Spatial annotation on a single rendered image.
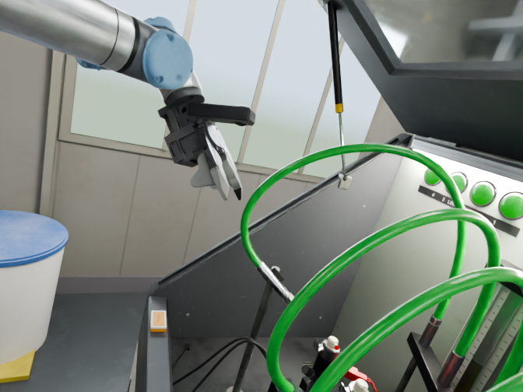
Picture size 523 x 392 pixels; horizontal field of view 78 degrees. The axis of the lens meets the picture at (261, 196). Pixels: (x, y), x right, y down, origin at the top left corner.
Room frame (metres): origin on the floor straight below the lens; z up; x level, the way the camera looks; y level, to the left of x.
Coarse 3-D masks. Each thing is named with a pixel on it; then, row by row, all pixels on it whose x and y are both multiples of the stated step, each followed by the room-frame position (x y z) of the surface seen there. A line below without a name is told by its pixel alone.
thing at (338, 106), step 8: (328, 8) 0.73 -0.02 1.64; (328, 16) 0.73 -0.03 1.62; (336, 16) 0.74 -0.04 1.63; (328, 24) 0.74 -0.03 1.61; (336, 24) 0.73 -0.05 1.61; (328, 32) 0.74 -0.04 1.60; (336, 32) 0.73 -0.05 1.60; (336, 40) 0.74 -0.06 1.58; (336, 48) 0.74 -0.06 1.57; (336, 56) 0.74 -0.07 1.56; (336, 64) 0.74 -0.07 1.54; (336, 72) 0.74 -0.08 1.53; (336, 80) 0.74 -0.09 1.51; (336, 88) 0.75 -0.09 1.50; (336, 96) 0.75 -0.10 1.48; (336, 104) 0.75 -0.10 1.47; (336, 112) 0.75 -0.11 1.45; (344, 160) 0.77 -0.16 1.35; (344, 168) 0.77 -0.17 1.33; (344, 176) 0.77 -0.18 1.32; (344, 184) 0.78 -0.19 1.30
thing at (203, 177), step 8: (216, 152) 0.55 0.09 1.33; (200, 160) 0.54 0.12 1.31; (216, 160) 0.53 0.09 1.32; (200, 168) 0.54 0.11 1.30; (208, 168) 0.53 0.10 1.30; (216, 168) 0.52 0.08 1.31; (200, 176) 0.53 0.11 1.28; (208, 176) 0.52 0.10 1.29; (216, 176) 0.51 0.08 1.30; (224, 176) 0.53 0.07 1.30; (192, 184) 0.52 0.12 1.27; (200, 184) 0.52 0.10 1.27; (208, 184) 0.52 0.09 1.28; (216, 184) 0.51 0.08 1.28; (224, 184) 0.51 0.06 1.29; (224, 192) 0.51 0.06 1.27; (224, 200) 0.51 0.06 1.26
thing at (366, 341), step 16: (480, 272) 0.28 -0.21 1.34; (496, 272) 0.29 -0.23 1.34; (512, 272) 0.29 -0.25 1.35; (432, 288) 0.27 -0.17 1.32; (448, 288) 0.27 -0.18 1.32; (464, 288) 0.27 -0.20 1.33; (416, 304) 0.26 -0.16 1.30; (432, 304) 0.26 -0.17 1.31; (384, 320) 0.25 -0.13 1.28; (400, 320) 0.25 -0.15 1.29; (368, 336) 0.25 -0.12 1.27; (384, 336) 0.25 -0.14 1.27; (352, 352) 0.24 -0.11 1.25; (512, 352) 0.34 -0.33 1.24; (336, 368) 0.24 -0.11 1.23; (512, 368) 0.33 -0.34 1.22; (320, 384) 0.23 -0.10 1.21; (496, 384) 0.34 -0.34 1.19
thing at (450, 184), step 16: (352, 144) 0.52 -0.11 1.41; (368, 144) 0.52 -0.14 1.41; (384, 144) 0.52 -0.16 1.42; (304, 160) 0.52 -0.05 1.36; (416, 160) 0.52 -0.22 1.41; (432, 160) 0.52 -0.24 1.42; (272, 176) 0.52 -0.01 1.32; (448, 176) 0.51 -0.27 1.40; (256, 192) 0.52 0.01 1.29; (464, 208) 0.51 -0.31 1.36; (240, 224) 0.52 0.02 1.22; (464, 224) 0.51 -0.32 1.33; (464, 240) 0.51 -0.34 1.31; (256, 256) 0.52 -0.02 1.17; (464, 256) 0.51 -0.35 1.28; (432, 320) 0.51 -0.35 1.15
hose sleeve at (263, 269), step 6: (264, 264) 0.52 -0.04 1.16; (258, 270) 0.52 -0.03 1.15; (264, 270) 0.52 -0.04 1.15; (270, 270) 0.53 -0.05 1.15; (264, 276) 0.52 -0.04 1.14; (270, 276) 0.52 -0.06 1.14; (270, 282) 0.52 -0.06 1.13; (276, 282) 0.52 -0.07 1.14; (276, 288) 0.52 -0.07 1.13; (282, 288) 0.52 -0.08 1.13; (282, 294) 0.52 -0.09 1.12; (288, 294) 0.52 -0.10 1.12
